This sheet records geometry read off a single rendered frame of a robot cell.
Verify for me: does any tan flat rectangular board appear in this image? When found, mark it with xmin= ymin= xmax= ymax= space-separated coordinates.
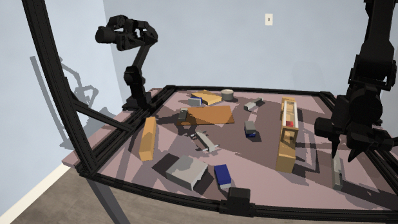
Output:
xmin=191 ymin=90 xmax=222 ymax=105

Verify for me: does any orange flat bar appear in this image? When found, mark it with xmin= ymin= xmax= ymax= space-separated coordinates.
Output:
xmin=139 ymin=117 xmax=156 ymax=161

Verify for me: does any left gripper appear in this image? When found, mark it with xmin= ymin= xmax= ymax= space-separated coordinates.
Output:
xmin=117 ymin=31 xmax=158 ymax=51

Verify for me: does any orange-brown wooden clipboard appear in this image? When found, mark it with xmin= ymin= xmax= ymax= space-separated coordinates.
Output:
xmin=176 ymin=106 xmax=229 ymax=126

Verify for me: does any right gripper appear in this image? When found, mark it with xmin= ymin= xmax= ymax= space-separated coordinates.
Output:
xmin=314 ymin=105 xmax=394 ymax=162

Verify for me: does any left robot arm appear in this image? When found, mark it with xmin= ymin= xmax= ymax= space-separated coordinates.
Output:
xmin=95 ymin=15 xmax=158 ymax=98

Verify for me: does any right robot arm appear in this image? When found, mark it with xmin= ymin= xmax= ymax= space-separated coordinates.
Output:
xmin=343 ymin=0 xmax=398 ymax=152

